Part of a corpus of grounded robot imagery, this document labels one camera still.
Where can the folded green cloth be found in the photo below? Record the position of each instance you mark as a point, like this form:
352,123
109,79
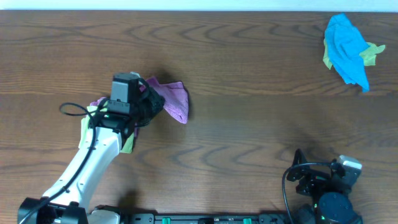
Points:
128,145

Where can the purple microfiber cloth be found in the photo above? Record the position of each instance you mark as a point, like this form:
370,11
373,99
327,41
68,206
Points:
176,98

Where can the folded purple cloth underneath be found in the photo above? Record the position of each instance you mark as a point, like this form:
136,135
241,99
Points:
97,102

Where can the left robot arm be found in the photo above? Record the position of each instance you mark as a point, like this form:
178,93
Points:
107,129

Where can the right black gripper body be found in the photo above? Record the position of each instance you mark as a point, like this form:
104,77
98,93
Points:
311,187

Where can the blue crumpled cloth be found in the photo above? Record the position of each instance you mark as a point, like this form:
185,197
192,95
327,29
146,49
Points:
345,43

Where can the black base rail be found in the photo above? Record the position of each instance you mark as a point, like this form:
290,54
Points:
199,218

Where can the yellow-green crumpled cloth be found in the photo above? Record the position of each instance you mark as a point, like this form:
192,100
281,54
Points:
369,55

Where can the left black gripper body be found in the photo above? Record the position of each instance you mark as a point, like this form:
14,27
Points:
152,102

